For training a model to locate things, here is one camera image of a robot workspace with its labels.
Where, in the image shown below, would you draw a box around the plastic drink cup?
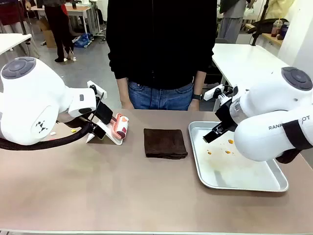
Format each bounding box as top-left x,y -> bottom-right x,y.
270,20 -> 282,38

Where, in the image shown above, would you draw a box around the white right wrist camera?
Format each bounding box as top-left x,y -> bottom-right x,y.
203,84 -> 233,102

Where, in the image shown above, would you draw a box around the black bag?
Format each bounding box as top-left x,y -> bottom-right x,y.
246,18 -> 280,35

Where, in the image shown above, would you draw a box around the silver metal tray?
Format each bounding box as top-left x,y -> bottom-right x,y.
188,121 -> 289,193

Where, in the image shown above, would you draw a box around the person left forearm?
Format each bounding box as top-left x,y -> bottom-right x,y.
192,70 -> 209,96

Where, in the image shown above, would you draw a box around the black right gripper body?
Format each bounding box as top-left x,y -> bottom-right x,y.
214,100 -> 238,132

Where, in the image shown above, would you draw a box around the pink lint roller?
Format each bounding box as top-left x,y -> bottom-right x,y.
111,113 -> 130,141

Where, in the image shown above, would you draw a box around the bystander in grey trousers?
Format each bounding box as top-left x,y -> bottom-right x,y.
217,0 -> 246,44

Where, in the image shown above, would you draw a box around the small white table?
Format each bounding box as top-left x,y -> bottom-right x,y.
0,33 -> 33,56

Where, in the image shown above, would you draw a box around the wooden top desk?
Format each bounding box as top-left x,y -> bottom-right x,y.
31,4 -> 101,38

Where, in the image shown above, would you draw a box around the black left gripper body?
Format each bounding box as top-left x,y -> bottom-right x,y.
91,102 -> 114,128

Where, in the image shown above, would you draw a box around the black arm strap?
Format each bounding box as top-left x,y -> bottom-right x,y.
282,119 -> 313,150

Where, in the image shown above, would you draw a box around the bystander in yellow coat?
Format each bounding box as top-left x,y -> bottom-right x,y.
265,0 -> 295,20

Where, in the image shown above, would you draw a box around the wooden shelf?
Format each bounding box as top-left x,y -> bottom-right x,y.
245,23 -> 284,47

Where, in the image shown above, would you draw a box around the blue jeans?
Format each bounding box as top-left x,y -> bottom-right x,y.
127,80 -> 194,111

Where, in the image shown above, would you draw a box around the dark water bottle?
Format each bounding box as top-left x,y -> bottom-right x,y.
278,22 -> 291,40

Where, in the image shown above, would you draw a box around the large white table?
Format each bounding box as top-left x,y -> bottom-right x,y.
211,43 -> 285,112

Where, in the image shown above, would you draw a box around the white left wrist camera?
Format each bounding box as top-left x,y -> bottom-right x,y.
87,80 -> 108,100

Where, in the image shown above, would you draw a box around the cardboard box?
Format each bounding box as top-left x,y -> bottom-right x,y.
38,18 -> 58,48

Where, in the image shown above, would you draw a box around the dark cable sleeve bundle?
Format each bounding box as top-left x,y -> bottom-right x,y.
275,148 -> 302,165

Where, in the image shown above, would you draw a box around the person right forearm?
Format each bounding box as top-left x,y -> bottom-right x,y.
116,77 -> 134,105

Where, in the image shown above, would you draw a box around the black braided cable sleeve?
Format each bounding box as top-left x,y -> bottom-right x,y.
0,121 -> 97,151

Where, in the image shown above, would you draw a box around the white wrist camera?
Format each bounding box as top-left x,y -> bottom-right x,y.
203,84 -> 233,102
87,80 -> 108,100

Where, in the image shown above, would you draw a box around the person left hand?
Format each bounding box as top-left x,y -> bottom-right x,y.
188,98 -> 201,111

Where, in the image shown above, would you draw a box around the black stand pole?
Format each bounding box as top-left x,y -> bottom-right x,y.
251,0 -> 270,47

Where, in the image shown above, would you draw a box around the brown cloth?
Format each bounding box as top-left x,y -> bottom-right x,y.
143,128 -> 188,160

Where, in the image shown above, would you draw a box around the bystander in black trousers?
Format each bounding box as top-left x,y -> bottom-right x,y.
45,0 -> 75,63

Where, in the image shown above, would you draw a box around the blue plastic bag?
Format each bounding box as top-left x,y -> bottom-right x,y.
73,33 -> 92,48

